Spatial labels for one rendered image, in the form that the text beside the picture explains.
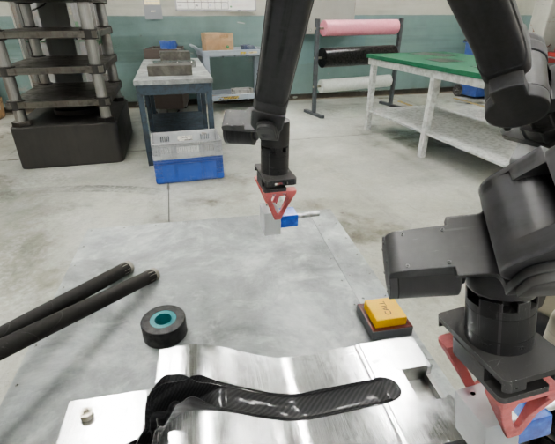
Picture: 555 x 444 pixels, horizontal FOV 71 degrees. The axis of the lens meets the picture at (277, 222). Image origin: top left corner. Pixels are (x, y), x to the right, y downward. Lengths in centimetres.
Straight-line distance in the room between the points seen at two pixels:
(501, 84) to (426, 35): 741
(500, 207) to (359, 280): 63
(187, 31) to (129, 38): 84
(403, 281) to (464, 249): 5
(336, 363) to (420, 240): 31
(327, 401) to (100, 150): 390
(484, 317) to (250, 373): 31
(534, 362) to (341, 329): 43
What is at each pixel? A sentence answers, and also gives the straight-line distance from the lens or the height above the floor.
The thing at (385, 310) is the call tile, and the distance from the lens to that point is 78.
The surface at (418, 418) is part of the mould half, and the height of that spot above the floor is 89.
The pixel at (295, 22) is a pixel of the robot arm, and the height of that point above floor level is 132.
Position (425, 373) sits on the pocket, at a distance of 63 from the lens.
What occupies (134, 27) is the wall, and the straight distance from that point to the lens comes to 670.
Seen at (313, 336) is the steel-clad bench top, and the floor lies 80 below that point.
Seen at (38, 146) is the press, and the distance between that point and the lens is 439.
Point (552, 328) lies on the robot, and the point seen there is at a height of 86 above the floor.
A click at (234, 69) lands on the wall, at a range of 680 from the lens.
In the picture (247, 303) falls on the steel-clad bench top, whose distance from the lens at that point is 83.
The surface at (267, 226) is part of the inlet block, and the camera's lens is 83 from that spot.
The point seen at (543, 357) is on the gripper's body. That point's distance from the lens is 42.
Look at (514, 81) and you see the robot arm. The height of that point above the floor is 125.
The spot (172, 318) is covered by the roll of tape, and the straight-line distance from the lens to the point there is 76.
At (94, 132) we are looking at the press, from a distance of 424.
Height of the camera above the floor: 133
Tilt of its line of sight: 28 degrees down
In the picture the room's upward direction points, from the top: straight up
